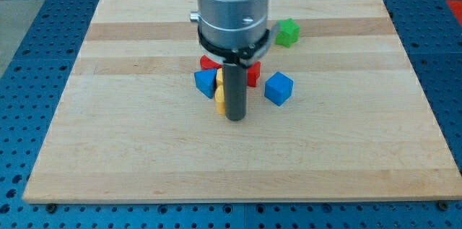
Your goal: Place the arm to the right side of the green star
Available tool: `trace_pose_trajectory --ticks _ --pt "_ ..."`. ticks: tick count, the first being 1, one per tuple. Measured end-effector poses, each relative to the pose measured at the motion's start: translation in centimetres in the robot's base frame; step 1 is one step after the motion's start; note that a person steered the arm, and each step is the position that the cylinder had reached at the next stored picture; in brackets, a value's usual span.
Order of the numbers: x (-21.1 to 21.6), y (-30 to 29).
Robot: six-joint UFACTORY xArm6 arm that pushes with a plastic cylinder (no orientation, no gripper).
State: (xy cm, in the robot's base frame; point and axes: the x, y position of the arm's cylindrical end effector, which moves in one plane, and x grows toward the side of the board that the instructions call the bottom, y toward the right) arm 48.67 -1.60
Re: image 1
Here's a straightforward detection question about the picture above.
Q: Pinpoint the blue cube block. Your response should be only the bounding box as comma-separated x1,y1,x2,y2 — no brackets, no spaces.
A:
264,72,294,106

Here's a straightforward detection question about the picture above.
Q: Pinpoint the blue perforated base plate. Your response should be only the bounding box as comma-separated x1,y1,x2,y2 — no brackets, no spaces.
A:
1,0,461,228

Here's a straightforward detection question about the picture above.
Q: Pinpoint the yellow heart block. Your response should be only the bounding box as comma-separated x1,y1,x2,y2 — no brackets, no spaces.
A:
214,69,225,115

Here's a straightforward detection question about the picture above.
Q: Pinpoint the light wooden board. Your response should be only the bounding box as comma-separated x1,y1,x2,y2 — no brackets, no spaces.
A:
23,0,461,204

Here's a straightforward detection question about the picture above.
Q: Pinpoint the red block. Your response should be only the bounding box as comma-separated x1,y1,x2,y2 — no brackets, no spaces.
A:
199,55,261,87

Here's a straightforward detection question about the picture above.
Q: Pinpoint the black mounting clamp with tab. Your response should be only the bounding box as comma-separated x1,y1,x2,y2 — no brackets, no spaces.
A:
198,23,281,69

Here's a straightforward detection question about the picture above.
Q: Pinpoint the blue triangular prism block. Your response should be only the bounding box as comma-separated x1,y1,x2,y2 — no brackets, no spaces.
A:
194,69,217,99

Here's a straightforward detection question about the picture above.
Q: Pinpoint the green star block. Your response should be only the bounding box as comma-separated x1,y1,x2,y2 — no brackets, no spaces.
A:
275,18,300,48

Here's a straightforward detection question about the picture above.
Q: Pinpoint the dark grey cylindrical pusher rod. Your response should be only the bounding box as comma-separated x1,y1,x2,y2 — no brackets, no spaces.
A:
222,63,247,121

